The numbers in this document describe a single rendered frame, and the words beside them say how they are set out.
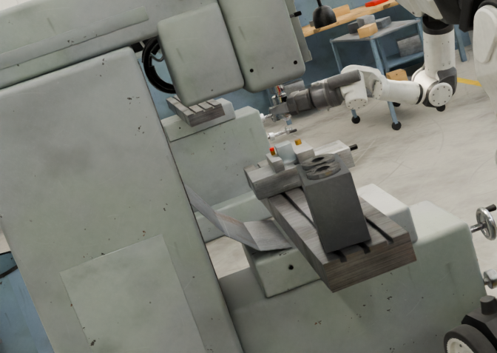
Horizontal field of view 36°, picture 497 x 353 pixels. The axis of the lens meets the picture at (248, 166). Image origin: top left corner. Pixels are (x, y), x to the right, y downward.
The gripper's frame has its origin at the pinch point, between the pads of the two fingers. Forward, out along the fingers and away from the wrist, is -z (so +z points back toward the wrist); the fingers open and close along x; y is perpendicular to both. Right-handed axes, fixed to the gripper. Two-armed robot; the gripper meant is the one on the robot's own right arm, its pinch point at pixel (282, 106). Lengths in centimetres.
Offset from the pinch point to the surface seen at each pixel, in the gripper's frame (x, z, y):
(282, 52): 7.6, 7.5, -16.6
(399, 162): -322, -20, 123
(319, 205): 48, 14, 18
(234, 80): 16.3, -6.5, -14.3
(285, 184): -13.0, -11.2, 28.2
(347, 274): 53, 17, 35
